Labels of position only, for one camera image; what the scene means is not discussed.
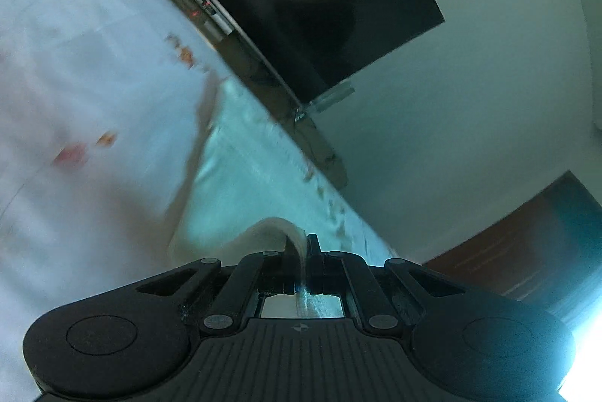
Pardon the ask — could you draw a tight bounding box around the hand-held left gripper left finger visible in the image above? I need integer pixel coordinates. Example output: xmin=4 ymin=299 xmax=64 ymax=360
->
xmin=136 ymin=237 xmax=298 ymax=335

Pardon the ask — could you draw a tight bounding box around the silver set-top box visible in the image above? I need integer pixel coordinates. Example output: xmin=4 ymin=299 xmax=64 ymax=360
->
xmin=172 ymin=0 xmax=234 ymax=37

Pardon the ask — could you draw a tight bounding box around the white knit sweater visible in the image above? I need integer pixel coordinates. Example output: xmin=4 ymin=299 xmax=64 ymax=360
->
xmin=164 ymin=70 xmax=330 ymax=319

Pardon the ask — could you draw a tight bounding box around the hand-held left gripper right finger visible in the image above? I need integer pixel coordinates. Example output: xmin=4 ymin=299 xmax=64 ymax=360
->
xmin=307 ymin=234 xmax=464 ymax=334

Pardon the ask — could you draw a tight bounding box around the brown wooden door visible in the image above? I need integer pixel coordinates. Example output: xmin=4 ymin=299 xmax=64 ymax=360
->
xmin=422 ymin=170 xmax=602 ymax=330

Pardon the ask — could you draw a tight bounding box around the wooden television stand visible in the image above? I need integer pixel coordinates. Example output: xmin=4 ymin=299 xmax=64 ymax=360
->
xmin=61 ymin=0 xmax=350 ymax=192

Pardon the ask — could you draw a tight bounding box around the floral bed sheet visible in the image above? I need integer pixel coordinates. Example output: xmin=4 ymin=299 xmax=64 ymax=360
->
xmin=0 ymin=0 xmax=397 ymax=384

